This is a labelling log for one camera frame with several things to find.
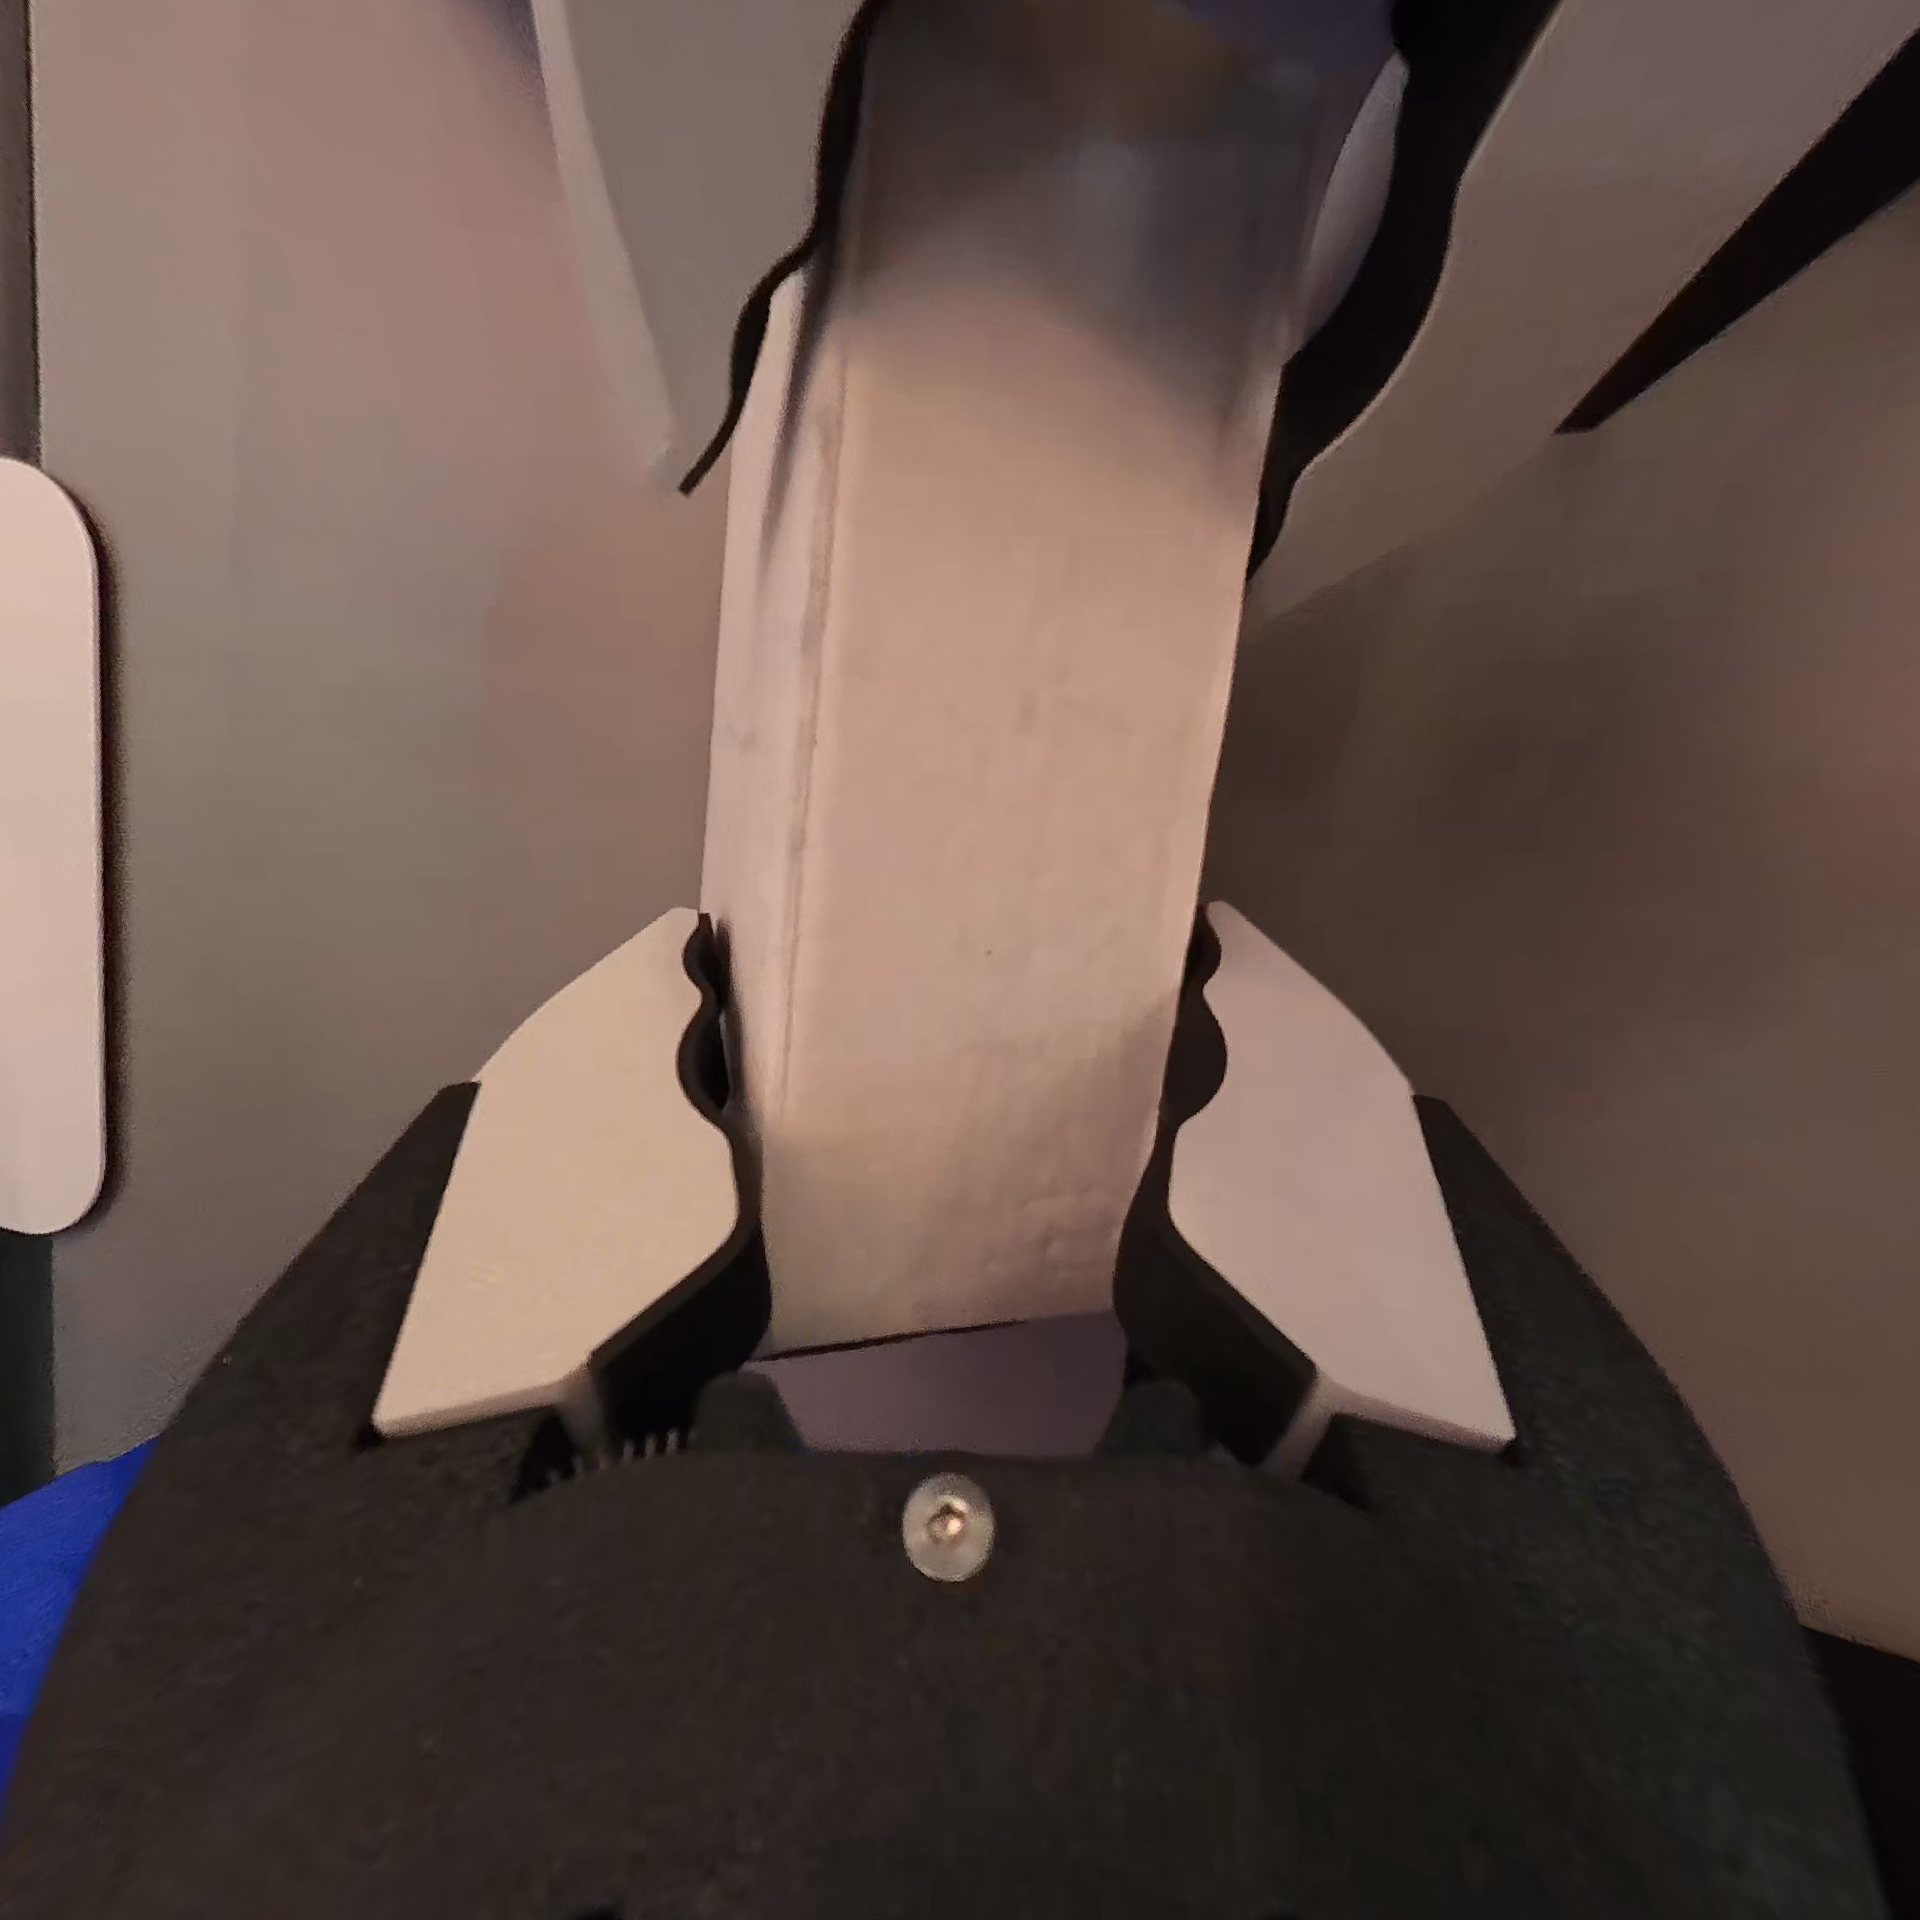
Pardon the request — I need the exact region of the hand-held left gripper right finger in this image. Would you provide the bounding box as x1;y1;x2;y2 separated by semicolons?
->
1111;900;1521;1479

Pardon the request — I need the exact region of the blue plastic bin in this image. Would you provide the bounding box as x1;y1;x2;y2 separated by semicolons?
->
0;1441;161;1771

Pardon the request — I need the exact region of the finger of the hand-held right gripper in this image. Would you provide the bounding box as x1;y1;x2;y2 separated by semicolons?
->
1242;0;1920;626
525;0;883;501

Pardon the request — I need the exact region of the person's dark clothing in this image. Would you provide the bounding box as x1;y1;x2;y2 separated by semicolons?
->
1798;1627;1920;1920

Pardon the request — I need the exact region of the white cardboard mailer box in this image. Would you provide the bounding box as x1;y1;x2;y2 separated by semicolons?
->
698;0;1413;1361

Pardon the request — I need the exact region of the document stand with white base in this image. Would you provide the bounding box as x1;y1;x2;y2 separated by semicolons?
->
0;457;110;1237

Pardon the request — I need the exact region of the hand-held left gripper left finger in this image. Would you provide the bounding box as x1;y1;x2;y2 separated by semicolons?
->
367;903;772;1465

